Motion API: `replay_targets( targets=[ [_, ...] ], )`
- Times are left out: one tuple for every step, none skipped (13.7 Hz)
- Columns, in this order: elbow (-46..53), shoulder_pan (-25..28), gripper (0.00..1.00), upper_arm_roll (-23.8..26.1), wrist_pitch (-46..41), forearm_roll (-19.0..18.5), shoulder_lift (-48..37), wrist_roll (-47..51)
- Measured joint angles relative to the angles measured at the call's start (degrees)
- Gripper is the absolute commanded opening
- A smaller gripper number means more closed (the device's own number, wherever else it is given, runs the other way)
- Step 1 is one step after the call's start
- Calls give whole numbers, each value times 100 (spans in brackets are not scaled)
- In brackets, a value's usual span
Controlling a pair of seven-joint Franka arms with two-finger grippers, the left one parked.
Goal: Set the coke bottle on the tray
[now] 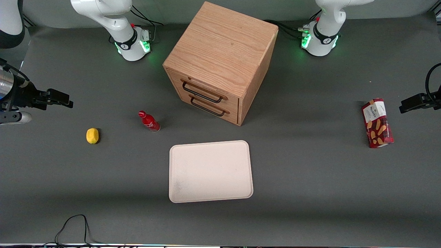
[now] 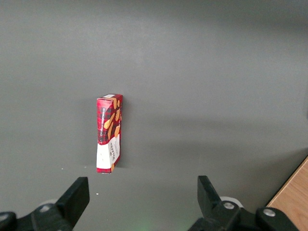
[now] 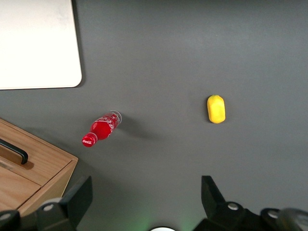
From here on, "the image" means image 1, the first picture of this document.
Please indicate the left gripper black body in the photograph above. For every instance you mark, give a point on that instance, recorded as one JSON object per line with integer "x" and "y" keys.
{"x": 434, "y": 101}

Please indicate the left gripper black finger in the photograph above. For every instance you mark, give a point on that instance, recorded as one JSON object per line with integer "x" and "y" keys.
{"x": 415, "y": 103}

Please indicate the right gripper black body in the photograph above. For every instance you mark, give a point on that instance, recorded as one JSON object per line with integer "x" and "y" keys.
{"x": 24, "y": 97}

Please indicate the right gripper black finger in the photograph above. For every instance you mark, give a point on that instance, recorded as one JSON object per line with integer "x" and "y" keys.
{"x": 60, "y": 98}

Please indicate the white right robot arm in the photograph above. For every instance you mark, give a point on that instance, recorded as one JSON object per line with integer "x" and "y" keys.
{"x": 103, "y": 13}

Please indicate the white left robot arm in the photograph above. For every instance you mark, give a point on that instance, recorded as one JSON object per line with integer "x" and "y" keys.
{"x": 324, "y": 41}

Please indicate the red coke bottle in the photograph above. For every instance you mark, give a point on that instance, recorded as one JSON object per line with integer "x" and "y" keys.
{"x": 149, "y": 122}

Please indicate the beige plastic tray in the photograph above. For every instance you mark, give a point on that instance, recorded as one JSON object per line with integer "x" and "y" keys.
{"x": 210, "y": 171}

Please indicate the red shortbread cookie box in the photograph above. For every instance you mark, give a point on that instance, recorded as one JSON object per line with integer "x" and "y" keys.
{"x": 378, "y": 124}

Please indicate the yellow lemon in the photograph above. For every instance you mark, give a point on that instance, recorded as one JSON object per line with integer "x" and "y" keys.
{"x": 92, "y": 135}

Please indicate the wooden two-drawer cabinet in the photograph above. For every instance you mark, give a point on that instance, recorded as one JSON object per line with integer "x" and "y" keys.
{"x": 224, "y": 44}

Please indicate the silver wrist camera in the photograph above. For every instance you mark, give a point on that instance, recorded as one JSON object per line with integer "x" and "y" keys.
{"x": 15, "y": 117}

